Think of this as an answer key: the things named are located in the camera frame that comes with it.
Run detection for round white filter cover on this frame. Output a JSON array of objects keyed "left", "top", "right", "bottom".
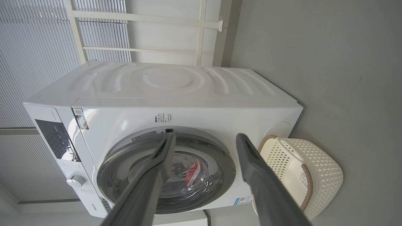
[{"left": 263, "top": 121, "right": 292, "bottom": 140}]

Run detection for white washing machine dial knob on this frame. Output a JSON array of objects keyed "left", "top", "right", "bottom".
[{"left": 66, "top": 174, "right": 86, "bottom": 189}]

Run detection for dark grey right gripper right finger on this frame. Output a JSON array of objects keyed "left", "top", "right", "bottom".
[{"left": 236, "top": 133, "right": 312, "bottom": 226}]

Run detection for white front-load washing machine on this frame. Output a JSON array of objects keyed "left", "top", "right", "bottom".
[{"left": 23, "top": 60, "right": 304, "bottom": 218}]

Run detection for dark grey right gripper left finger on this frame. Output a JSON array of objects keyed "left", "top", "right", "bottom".
[{"left": 100, "top": 133, "right": 176, "bottom": 226}]

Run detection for blue energy label sticker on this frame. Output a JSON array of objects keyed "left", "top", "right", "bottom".
[{"left": 234, "top": 196, "right": 253, "bottom": 206}]

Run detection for red and white garment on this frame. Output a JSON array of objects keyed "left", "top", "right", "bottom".
[{"left": 185, "top": 159, "right": 209, "bottom": 189}]

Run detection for black glossy control display panel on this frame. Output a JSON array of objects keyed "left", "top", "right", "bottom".
[{"left": 35, "top": 119, "right": 81, "bottom": 162}]

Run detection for washer door glass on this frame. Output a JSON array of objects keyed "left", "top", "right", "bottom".
[{"left": 97, "top": 132, "right": 236, "bottom": 215}]

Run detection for cream plastic laundry basket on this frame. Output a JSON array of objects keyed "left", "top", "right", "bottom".
[{"left": 251, "top": 135, "right": 344, "bottom": 221}]

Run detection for printed product label sticker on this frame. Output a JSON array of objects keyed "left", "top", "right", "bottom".
[{"left": 298, "top": 172, "right": 310, "bottom": 189}]

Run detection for QR code sticker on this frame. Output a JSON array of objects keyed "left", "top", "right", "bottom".
[{"left": 72, "top": 108, "right": 89, "bottom": 130}]

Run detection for white window blinds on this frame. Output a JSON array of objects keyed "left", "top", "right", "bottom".
[
  {"left": 0, "top": 135, "right": 79, "bottom": 201},
  {"left": 0, "top": 0, "right": 131, "bottom": 127}
]

